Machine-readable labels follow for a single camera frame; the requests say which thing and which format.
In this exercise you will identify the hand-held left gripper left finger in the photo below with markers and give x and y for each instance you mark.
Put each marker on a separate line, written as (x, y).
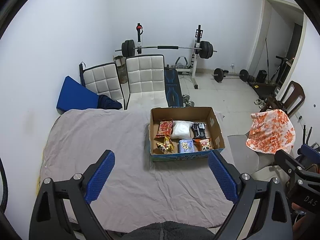
(98, 177)

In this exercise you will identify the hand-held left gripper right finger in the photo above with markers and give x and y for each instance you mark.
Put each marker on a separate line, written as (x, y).
(222, 177)

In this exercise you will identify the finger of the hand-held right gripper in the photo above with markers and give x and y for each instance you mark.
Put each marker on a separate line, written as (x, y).
(310, 148)
(287, 158)

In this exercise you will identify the red cartoon snack packet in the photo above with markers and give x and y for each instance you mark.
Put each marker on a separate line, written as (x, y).
(203, 145)

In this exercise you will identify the brown cardboard box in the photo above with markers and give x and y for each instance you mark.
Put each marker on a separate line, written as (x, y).
(186, 158)

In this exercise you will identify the light blue tissue pack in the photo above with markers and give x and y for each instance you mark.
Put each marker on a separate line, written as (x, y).
(186, 146)

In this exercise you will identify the black packet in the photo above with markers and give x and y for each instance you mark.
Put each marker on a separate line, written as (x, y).
(199, 130)

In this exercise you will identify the white soft plastic pack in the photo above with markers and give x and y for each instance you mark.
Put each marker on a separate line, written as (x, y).
(181, 130)

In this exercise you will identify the yellow snack packet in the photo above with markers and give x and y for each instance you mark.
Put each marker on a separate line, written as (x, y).
(165, 146)

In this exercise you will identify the black exercise machine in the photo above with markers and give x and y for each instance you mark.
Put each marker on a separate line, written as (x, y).
(305, 135)

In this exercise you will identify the orange white floral towel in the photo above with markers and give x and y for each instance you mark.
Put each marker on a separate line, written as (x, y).
(270, 130)

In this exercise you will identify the grey bed sheet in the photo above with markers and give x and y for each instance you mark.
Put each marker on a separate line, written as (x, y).
(125, 142)

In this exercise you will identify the brown wooden chair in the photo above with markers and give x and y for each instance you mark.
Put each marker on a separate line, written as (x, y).
(296, 95)

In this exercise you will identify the white shoes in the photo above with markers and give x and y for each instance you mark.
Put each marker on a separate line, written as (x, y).
(260, 102)

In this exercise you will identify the dark floor mat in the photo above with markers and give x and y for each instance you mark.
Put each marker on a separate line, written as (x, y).
(262, 88)

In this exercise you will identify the dark blue cloth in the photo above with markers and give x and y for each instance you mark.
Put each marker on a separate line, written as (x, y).
(108, 103)

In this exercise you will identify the person's dark fleece clothing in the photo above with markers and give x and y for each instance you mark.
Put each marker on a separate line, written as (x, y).
(165, 231)

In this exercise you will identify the chrome dumbbell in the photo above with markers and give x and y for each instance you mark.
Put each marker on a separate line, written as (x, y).
(190, 104)
(186, 98)

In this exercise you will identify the black scooter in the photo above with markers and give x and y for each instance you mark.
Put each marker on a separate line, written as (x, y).
(281, 67)

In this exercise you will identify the blue wedge cushion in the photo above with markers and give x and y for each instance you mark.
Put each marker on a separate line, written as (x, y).
(75, 95)

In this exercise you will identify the black box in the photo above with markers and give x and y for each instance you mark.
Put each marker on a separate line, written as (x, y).
(262, 76)

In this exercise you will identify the white padded chair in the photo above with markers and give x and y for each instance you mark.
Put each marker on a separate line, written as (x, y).
(145, 75)
(102, 80)

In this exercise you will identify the black blue weight bench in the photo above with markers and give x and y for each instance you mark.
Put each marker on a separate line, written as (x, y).
(172, 87)

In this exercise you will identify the short barbell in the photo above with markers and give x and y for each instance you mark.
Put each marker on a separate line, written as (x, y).
(219, 74)

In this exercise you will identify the white barbell rack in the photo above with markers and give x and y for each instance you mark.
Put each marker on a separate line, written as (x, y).
(195, 75)

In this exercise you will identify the long barbell black plates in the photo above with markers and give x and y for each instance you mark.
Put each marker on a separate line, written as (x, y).
(167, 47)

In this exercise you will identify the black folded frame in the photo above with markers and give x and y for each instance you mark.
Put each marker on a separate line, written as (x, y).
(81, 72)

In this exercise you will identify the white door frame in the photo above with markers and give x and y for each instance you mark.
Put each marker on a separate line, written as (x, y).
(260, 35)

